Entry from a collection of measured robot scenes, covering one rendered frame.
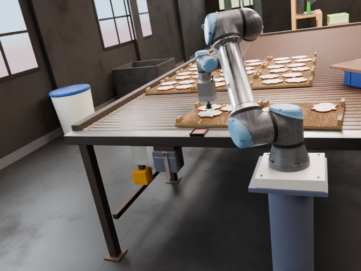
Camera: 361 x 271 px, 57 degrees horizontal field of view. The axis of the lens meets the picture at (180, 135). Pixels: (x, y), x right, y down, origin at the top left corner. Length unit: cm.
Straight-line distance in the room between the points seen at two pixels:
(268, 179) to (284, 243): 32
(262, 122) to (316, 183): 27
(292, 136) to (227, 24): 47
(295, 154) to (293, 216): 25
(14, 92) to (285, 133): 410
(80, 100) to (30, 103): 70
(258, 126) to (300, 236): 49
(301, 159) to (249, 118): 25
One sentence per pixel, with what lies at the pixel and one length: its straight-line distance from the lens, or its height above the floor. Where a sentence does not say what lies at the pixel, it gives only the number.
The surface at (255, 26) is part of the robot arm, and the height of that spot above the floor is 141.
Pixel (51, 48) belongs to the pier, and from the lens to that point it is 531.
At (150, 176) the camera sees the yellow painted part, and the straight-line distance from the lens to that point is 192.
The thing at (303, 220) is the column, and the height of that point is 70.
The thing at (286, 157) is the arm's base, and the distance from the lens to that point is 125.
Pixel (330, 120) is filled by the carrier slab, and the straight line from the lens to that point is 168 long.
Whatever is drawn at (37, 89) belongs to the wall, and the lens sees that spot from 515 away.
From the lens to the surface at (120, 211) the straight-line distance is 242.
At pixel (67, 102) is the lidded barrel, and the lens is 476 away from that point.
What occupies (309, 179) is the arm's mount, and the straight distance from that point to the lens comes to 121.
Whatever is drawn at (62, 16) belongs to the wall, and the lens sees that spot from 576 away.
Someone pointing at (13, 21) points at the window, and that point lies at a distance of 504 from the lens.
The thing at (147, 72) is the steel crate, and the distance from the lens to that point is 595.
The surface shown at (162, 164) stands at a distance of 178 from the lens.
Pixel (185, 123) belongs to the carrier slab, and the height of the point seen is 94.
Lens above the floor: 151
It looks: 21 degrees down
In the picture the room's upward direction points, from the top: 9 degrees counter-clockwise
